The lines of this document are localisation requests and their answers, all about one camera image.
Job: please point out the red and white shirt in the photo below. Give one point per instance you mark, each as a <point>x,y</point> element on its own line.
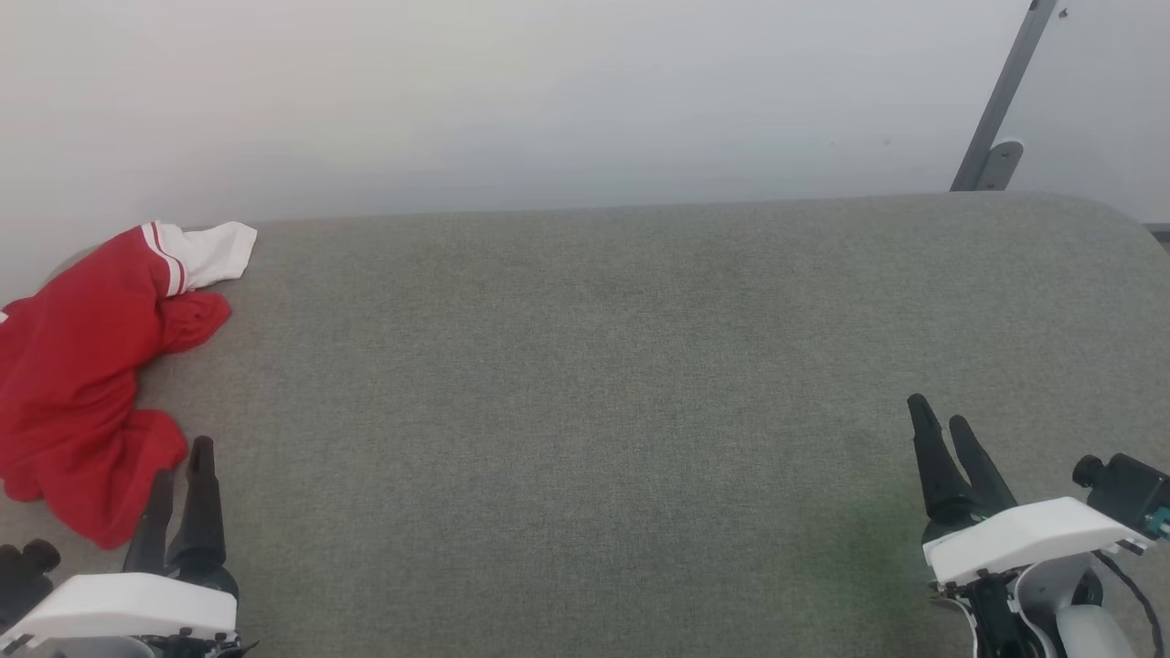
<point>73,366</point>

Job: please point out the grey metal bracket plate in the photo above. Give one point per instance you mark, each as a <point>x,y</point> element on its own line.
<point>1001,164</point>

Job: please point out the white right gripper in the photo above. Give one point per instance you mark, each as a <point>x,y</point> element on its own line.
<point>1024,537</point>

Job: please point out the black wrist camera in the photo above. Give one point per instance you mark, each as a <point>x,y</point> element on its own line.
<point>1129,489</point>
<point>23,571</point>

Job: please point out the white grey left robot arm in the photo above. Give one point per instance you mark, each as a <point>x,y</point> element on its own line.
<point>91,649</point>

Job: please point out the grey metal pole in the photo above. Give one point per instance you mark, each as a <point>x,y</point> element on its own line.
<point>1005,87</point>

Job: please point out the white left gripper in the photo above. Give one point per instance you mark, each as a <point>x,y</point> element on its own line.
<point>128,605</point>

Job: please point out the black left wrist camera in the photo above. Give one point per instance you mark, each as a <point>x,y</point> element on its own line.
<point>23,571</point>

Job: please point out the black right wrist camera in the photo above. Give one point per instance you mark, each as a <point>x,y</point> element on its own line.
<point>1129,489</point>

